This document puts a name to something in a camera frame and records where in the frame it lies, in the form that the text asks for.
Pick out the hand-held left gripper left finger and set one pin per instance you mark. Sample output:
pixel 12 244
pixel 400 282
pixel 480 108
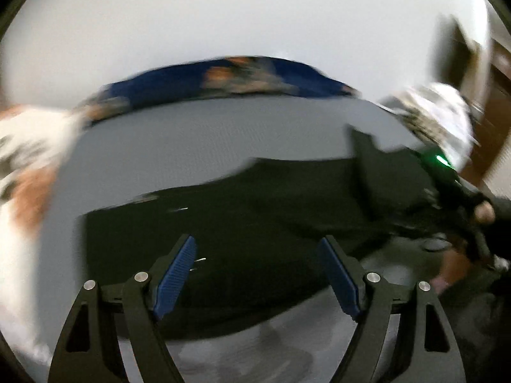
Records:
pixel 177 271

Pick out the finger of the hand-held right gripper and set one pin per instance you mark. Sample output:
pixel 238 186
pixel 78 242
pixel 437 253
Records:
pixel 433 223

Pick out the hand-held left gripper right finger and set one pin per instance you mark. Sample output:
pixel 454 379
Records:
pixel 339 279

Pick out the black pants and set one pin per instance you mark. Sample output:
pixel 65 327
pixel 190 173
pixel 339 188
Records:
pixel 259 227

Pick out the person's right hand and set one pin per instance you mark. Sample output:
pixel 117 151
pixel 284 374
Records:
pixel 485 212

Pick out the person's bare leg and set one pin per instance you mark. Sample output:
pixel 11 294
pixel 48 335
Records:
pixel 453 265

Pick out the white floral pillow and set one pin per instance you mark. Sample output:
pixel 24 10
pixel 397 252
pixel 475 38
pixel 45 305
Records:
pixel 439 103
pixel 24 135

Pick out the brown wooden door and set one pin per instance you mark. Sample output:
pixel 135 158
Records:
pixel 499 99

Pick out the person's dark grey clothing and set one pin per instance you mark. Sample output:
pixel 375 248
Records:
pixel 479 319

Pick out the grey textured bed mattress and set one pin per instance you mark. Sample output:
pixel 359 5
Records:
pixel 239 135

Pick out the blue patterned pillow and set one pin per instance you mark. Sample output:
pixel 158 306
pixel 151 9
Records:
pixel 167 87

